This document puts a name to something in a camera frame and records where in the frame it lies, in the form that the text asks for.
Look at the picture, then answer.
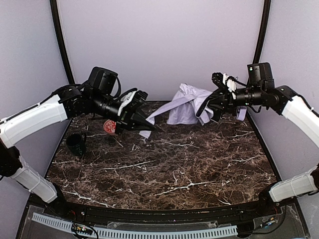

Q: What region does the lavender folding umbrella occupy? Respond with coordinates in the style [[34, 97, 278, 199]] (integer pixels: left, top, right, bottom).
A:
[[138, 82, 248, 139]]

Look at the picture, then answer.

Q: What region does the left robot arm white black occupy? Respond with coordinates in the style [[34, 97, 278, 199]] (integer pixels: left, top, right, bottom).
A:
[[0, 83, 155, 204]]

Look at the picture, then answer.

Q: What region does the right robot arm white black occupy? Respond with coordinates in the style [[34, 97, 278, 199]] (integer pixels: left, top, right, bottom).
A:
[[196, 86, 319, 203]]

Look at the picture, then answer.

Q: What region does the red patterned plate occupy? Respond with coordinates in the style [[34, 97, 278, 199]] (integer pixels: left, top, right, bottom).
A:
[[103, 119, 116, 135]]

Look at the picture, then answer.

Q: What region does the black cup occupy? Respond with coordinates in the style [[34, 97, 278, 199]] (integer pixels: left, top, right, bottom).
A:
[[66, 133, 87, 157]]

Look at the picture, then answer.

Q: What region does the right black corner post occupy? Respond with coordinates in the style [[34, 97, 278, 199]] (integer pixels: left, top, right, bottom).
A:
[[252, 0, 271, 64]]

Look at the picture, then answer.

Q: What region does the black corner post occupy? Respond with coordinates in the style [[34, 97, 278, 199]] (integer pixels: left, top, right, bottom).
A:
[[49, 0, 75, 84], [252, 0, 271, 64]]

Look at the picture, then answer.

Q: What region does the black front table rail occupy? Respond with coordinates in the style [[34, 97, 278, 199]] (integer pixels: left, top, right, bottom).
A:
[[27, 193, 297, 226]]

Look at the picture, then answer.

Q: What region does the grey slotted cable duct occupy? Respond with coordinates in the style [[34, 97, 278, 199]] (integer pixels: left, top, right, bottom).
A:
[[31, 213, 238, 239]]

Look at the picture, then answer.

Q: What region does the left black corner post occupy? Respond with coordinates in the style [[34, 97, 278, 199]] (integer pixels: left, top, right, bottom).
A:
[[49, 0, 75, 84]]

